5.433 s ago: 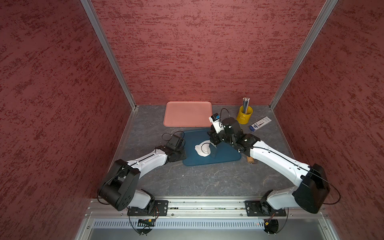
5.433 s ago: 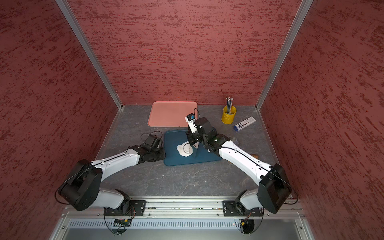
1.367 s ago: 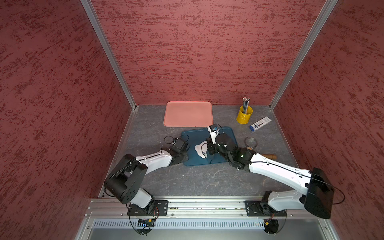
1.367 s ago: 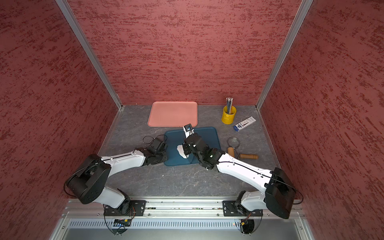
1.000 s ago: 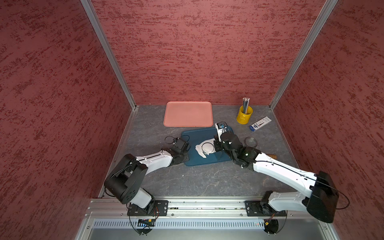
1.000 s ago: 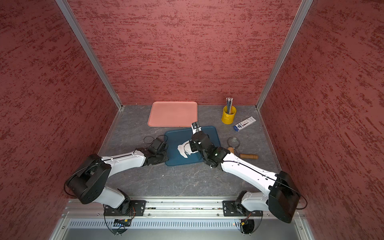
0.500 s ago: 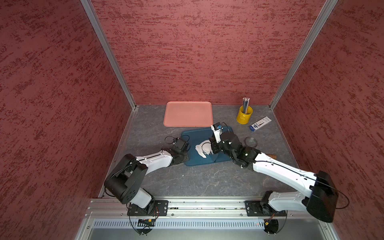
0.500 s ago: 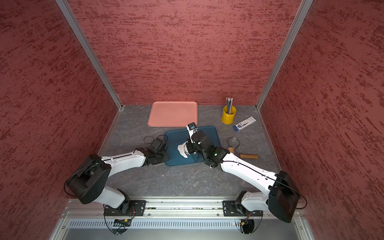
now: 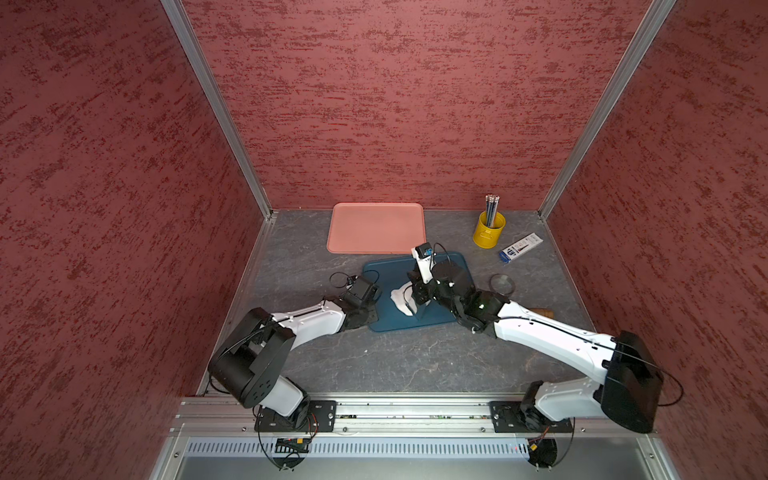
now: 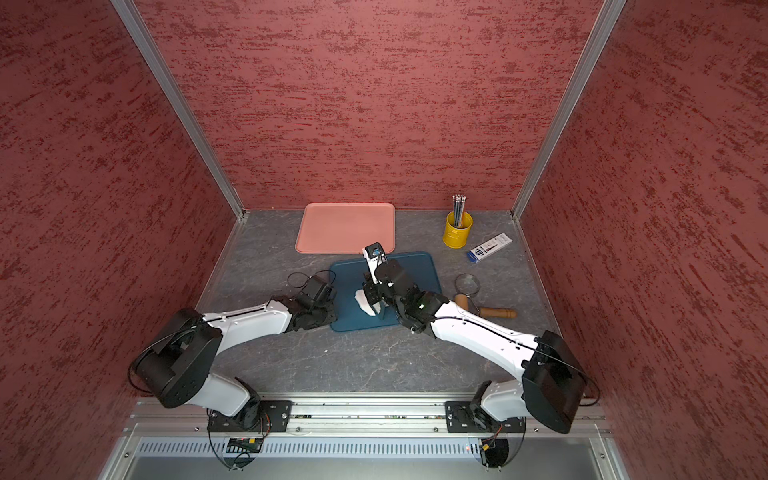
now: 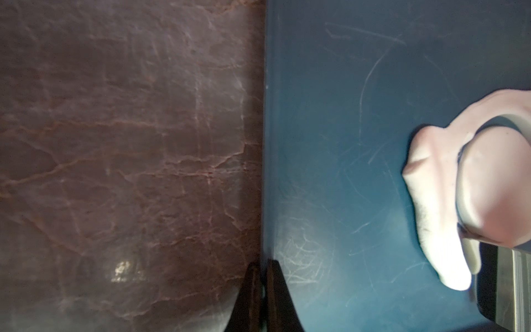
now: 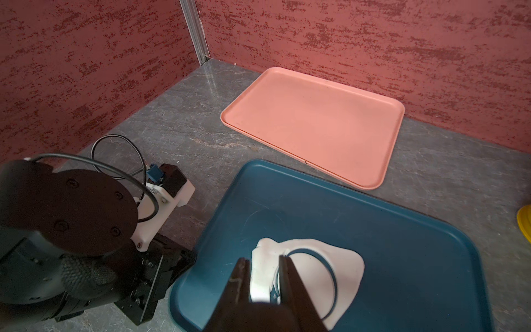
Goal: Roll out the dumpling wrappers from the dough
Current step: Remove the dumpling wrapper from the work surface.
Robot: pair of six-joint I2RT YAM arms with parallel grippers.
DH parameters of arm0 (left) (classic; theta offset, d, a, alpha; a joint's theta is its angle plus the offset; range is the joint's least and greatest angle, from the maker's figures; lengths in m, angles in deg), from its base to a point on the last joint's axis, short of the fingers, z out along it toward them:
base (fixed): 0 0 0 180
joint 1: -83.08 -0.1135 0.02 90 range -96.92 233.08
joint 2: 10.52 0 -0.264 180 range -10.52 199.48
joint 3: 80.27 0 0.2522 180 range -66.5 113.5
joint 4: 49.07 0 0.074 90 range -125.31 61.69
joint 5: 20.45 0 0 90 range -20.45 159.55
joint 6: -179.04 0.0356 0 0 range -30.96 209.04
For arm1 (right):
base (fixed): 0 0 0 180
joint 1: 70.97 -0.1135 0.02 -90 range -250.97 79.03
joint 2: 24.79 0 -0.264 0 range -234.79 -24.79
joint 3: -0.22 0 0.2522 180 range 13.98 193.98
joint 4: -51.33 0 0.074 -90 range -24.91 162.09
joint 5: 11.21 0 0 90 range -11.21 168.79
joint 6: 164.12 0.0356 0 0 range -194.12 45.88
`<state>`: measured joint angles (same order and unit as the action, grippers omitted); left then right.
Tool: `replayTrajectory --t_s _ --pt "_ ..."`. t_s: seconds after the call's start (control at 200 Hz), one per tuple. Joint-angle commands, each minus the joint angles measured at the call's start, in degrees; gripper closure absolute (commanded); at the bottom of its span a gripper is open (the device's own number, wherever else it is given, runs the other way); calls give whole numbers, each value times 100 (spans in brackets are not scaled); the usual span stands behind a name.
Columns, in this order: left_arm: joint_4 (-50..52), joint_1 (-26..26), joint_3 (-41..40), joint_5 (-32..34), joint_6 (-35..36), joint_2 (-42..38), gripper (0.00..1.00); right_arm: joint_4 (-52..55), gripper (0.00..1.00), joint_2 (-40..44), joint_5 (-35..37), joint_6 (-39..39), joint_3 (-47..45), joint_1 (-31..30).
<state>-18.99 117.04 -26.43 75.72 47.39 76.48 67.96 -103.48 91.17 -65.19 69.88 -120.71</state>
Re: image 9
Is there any corner aluminium post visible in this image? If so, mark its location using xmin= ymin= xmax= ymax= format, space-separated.
xmin=538 ymin=0 xmax=676 ymax=221
xmin=161 ymin=0 xmax=273 ymax=220

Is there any white blue pencil box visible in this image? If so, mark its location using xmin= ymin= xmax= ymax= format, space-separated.
xmin=499 ymin=233 xmax=543 ymax=263

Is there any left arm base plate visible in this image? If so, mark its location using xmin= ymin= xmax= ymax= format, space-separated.
xmin=254 ymin=400 xmax=338 ymax=434

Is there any teal tray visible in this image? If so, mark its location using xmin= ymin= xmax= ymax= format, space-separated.
xmin=363 ymin=252 xmax=476 ymax=333

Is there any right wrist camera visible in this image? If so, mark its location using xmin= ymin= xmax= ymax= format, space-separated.
xmin=411 ymin=242 xmax=434 ymax=284

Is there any yellow cup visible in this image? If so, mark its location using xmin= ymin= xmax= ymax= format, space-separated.
xmin=472 ymin=212 xmax=506 ymax=249

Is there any white dough piece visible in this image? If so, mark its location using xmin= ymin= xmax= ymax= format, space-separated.
xmin=390 ymin=284 xmax=418 ymax=317

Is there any aluminium front rail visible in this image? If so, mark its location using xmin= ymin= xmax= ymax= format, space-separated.
xmin=170 ymin=395 xmax=658 ymax=438

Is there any right corner aluminium post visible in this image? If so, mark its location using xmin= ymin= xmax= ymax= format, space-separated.
xmin=538 ymin=0 xmax=676 ymax=221

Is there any wooden rolling pin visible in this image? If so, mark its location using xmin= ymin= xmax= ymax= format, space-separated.
xmin=530 ymin=308 xmax=555 ymax=320

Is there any metal dough scraper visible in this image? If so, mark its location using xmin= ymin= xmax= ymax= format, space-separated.
xmin=414 ymin=299 xmax=432 ymax=321

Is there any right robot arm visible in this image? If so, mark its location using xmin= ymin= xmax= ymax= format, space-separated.
xmin=402 ymin=261 xmax=664 ymax=433

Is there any metal ring cutter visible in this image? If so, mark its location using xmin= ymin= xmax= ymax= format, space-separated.
xmin=489 ymin=273 xmax=516 ymax=296

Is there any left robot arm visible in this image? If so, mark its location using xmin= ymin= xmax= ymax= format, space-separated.
xmin=207 ymin=276 xmax=379 ymax=430

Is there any pink tray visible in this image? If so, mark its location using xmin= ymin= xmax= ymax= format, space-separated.
xmin=327 ymin=202 xmax=426 ymax=255

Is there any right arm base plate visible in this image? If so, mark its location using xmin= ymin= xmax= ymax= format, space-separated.
xmin=489 ymin=401 xmax=574 ymax=435

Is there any left corner aluminium post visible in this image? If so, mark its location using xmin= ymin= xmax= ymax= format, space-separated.
xmin=161 ymin=0 xmax=273 ymax=220

